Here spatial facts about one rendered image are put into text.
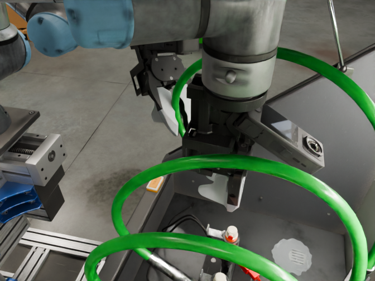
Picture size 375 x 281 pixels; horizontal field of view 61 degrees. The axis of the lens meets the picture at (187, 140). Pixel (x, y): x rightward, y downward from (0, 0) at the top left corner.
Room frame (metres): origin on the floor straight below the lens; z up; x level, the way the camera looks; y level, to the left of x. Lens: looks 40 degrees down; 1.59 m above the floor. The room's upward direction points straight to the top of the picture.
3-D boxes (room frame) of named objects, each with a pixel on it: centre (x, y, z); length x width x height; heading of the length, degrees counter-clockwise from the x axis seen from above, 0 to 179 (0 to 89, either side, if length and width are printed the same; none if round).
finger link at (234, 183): (0.28, -0.06, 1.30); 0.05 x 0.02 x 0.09; 162
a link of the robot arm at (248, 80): (0.31, -0.05, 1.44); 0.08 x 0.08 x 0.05
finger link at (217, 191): (0.29, -0.04, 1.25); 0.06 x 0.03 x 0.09; 72
